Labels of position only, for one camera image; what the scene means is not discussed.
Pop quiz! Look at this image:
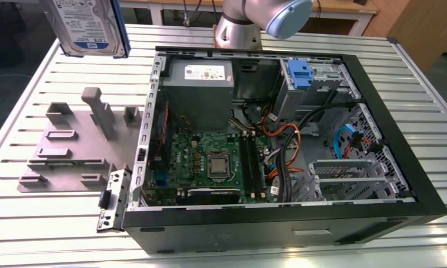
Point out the blue data wire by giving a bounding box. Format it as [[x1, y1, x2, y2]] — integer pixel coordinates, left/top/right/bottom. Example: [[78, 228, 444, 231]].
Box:
[[335, 126, 364, 160]]

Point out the orange black power wire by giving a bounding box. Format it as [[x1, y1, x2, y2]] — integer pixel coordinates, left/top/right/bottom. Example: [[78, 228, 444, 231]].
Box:
[[348, 132, 387, 153]]

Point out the hard disk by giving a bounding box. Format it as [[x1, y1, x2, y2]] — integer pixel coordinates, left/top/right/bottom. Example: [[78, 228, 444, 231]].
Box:
[[38, 0, 132, 59]]

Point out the CPU socket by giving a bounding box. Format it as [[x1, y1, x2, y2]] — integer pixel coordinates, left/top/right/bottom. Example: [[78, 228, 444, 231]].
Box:
[[206, 150, 234, 184]]

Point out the silver CPU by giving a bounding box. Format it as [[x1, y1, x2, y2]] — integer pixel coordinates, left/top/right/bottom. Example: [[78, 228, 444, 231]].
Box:
[[209, 157, 228, 175]]

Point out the grey power supply unit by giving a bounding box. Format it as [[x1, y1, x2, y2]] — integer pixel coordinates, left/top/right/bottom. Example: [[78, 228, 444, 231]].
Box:
[[158, 59, 234, 133]]

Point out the black RAM slot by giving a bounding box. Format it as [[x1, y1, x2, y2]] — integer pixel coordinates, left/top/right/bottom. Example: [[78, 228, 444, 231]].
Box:
[[249, 131, 266, 198], [240, 131, 257, 198]]

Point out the green motherboard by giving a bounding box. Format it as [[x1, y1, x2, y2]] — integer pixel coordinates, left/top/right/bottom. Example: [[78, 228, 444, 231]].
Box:
[[142, 131, 280, 206]]

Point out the black graphics card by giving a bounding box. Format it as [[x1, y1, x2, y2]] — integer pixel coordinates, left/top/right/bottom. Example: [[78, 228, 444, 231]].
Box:
[[176, 187, 242, 206]]

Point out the grey optical drive cage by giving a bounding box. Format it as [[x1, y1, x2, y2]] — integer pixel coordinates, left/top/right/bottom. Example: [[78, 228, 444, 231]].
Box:
[[274, 57, 360, 118]]

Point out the blue drive cage latch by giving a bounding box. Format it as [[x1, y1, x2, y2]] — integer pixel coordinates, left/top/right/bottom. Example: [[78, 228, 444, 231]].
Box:
[[288, 59, 315, 90]]

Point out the black PC case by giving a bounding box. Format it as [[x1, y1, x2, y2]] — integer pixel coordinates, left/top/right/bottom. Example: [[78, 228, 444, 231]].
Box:
[[120, 45, 447, 255]]

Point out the grey parts rack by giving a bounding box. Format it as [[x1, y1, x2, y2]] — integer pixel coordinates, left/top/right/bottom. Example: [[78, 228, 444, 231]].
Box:
[[17, 87, 144, 193]]

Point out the green RAM stick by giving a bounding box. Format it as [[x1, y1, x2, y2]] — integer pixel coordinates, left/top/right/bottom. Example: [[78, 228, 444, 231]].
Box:
[[46, 159, 82, 168]]

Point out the tan wooden cabinet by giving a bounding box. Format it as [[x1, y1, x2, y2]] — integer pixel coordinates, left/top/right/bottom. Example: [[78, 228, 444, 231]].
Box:
[[363, 0, 447, 72]]

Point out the orange yellow wire bundle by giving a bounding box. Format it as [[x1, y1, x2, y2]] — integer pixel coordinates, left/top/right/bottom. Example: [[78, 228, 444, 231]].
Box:
[[260, 102, 307, 181]]

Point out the thin red wire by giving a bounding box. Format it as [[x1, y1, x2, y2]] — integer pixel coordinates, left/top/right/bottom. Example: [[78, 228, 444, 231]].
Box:
[[154, 100, 170, 161]]

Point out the black cable bundle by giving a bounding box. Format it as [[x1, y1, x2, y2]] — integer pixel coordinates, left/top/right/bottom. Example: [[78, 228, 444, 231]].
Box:
[[274, 102, 360, 203]]

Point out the grey expansion slot bracket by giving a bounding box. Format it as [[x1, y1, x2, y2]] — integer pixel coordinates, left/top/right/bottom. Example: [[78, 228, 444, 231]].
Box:
[[96, 169, 133, 233]]

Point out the wooden desk white frame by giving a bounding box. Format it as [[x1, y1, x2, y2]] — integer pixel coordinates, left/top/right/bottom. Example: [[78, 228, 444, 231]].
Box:
[[133, 0, 380, 36]]

